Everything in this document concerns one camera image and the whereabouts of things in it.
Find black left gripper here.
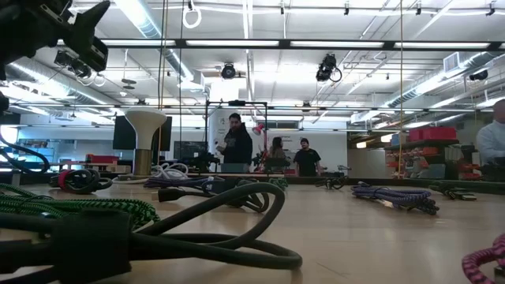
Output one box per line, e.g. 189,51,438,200
0,0,112,80

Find black cable with red strap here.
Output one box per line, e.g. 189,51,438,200
49,168,114,195

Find purple braided cable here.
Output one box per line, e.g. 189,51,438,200
143,176,216,189
350,181,440,216

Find white funnel-shaped lamp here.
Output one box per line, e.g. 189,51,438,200
124,106,169,178

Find large black monitor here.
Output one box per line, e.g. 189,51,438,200
113,115,174,151

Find red box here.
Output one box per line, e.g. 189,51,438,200
85,154,119,165

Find small black monitor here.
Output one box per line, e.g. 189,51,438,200
173,140,209,161

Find person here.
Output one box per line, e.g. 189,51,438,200
476,98,505,165
269,136,288,159
293,137,323,178
215,112,254,174

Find black overhead light bar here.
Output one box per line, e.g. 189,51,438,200
57,38,505,51

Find red storage bin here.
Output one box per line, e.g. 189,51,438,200
408,125,458,142

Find white air vent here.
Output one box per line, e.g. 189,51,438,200
443,52,462,74

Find storage shelf rack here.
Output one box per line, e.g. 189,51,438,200
384,137,484,181

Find silver ceiling duct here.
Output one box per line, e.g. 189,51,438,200
388,50,500,108
114,0,196,82
3,57,110,107

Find white cable loop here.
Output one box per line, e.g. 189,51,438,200
181,4,203,30

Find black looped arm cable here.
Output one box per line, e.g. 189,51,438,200
0,129,51,174

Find white lamp cable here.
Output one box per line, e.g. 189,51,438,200
112,162,190,185

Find black USB cable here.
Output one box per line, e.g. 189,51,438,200
314,176,350,190
151,177,273,214

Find black cable with velcro strap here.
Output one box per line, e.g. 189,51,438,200
0,181,304,284

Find black metal table frame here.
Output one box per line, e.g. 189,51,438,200
0,170,505,195

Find pink black braided cable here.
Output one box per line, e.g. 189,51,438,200
461,233,505,284

